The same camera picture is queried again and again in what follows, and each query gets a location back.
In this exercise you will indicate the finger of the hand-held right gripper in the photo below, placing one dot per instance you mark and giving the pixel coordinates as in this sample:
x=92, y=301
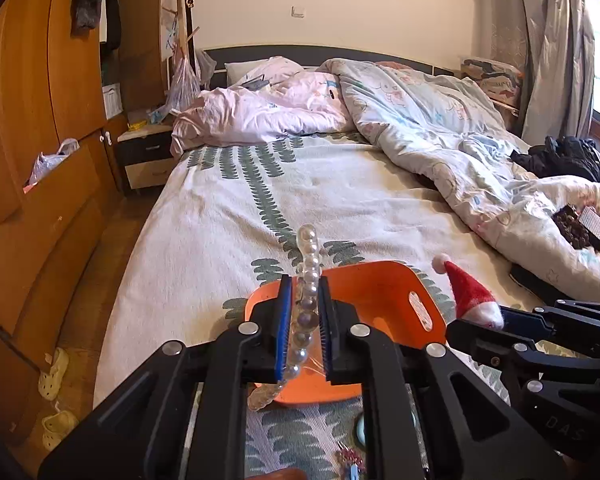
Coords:
x=570, y=317
x=480, y=342

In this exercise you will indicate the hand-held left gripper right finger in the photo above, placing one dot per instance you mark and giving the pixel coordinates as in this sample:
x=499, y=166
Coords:
x=326, y=332

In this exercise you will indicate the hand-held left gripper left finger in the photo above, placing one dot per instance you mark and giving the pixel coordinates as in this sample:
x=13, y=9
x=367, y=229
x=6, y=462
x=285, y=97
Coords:
x=282, y=332

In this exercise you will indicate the pearl hair claw clip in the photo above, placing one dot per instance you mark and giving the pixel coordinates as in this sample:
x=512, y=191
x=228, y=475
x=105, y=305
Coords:
x=307, y=305

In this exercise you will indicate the santa hat hair clip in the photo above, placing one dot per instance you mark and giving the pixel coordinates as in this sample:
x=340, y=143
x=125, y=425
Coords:
x=467, y=290

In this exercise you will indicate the orange plastic basket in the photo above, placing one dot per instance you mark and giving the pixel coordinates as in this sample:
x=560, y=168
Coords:
x=375, y=300

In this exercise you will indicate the person's left hand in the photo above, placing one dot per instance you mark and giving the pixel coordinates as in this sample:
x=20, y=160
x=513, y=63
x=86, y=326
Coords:
x=280, y=475

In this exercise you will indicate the leaf-patterned bedsheet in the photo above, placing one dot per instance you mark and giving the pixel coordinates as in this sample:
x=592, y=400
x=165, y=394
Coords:
x=204, y=240

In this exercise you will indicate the black clothing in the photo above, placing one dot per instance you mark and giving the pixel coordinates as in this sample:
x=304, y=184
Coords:
x=565, y=155

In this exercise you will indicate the light blue patterned duvet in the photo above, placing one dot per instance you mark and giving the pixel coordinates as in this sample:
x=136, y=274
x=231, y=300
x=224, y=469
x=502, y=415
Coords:
x=430, y=125

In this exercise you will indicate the pink duvet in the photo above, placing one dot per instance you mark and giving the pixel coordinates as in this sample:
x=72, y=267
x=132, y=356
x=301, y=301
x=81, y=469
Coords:
x=260, y=110

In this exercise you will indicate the dark and beige nightstand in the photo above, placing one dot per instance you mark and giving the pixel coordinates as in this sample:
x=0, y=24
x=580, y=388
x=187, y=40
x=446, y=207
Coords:
x=144, y=155

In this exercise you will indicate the wooden wardrobe drawer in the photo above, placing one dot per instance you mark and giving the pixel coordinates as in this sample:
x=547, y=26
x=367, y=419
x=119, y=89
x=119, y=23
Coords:
x=64, y=190
x=54, y=270

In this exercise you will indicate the patterned cushion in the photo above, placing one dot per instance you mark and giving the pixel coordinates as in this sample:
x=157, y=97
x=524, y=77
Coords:
x=490, y=80

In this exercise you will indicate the yellow item on nightstand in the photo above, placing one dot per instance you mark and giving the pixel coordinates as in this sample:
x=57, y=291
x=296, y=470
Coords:
x=137, y=124

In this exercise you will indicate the white pillow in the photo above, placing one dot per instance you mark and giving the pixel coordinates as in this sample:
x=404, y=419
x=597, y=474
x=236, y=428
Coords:
x=250, y=70

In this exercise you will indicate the hanging clear plastic bag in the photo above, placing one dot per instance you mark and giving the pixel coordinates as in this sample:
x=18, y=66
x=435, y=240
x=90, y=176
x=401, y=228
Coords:
x=184, y=85

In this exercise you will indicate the dark bed headboard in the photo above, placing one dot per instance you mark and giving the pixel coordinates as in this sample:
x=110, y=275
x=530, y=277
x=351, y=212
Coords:
x=280, y=52

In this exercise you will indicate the grey curtain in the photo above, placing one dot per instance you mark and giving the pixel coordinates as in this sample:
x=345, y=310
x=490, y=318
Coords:
x=545, y=35

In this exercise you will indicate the pale plastic bag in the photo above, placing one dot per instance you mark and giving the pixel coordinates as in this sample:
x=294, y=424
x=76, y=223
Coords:
x=49, y=160

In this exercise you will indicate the wooden rack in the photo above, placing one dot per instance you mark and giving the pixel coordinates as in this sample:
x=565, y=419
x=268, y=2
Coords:
x=187, y=10

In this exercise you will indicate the wooden wardrobe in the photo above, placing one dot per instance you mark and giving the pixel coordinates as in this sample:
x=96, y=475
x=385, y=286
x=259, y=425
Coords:
x=24, y=85

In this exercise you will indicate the black hanging garment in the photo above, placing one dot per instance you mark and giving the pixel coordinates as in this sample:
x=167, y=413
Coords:
x=112, y=10

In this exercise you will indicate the white wall switch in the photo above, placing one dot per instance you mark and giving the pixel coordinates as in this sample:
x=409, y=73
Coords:
x=299, y=11

